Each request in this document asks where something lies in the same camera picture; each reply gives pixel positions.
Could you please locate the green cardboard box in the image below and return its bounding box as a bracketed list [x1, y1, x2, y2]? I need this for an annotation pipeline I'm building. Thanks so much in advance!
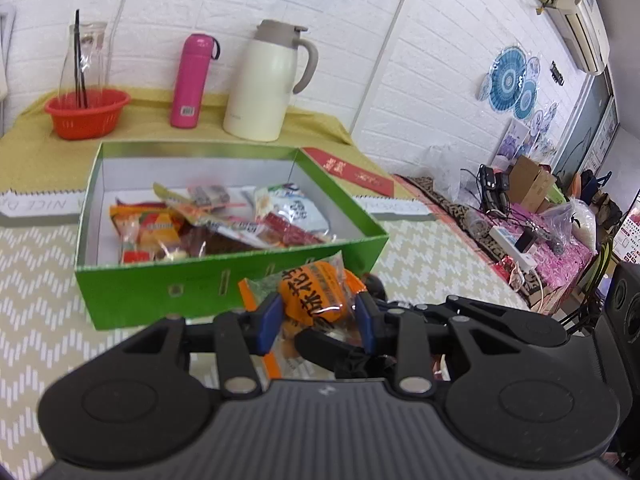
[75, 141, 388, 330]

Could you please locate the clear red-edged jerky packet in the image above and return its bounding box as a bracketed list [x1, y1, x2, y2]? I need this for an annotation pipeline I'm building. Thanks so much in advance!
[188, 185, 231, 209]

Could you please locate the dark red snack packet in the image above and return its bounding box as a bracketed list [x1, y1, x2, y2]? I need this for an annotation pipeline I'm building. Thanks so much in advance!
[181, 212, 336, 258]

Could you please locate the brown cardboard box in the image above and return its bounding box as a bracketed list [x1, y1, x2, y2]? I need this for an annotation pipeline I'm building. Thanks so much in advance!
[508, 156, 555, 212]

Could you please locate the blue paper fan decoration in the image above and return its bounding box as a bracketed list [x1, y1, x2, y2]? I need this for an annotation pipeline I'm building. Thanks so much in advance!
[488, 46, 527, 113]

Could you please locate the wall air conditioner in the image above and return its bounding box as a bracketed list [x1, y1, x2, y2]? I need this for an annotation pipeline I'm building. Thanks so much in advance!
[539, 0, 610, 76]

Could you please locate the cream thermos jug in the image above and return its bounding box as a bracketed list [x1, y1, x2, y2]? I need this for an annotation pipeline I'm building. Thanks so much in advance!
[222, 20, 319, 142]

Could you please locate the black chopsticks pair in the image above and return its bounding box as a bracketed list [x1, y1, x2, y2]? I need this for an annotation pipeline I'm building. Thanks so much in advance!
[73, 9, 88, 110]

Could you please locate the orange peanut snack packet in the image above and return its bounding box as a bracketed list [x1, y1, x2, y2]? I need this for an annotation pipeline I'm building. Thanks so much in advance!
[238, 252, 366, 379]

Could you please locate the orange green chinese snack bag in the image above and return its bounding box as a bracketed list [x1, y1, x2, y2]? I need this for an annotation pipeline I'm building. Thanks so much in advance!
[110, 205, 188, 264]

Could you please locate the pink thermos bottle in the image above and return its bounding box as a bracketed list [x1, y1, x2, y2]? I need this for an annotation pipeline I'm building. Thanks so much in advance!
[170, 34, 221, 129]

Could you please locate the mustard yellow cloth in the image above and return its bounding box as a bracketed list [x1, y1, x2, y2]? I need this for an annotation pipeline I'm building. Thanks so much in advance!
[1, 87, 387, 194]

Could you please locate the white cartoon snack bag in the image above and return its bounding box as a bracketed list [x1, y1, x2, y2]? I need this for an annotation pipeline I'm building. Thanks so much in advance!
[254, 183, 330, 234]

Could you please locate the red envelope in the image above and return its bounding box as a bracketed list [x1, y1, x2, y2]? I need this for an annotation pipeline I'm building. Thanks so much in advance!
[303, 148, 395, 198]

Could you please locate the red plastic basket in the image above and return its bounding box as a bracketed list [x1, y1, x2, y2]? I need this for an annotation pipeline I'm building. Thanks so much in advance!
[44, 88, 131, 141]

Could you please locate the white power strip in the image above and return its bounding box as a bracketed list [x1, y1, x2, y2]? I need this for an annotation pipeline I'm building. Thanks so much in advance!
[489, 226, 537, 273]

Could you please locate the patterned tablecloth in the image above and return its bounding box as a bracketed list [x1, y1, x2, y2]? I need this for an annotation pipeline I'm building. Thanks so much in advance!
[1, 219, 527, 479]

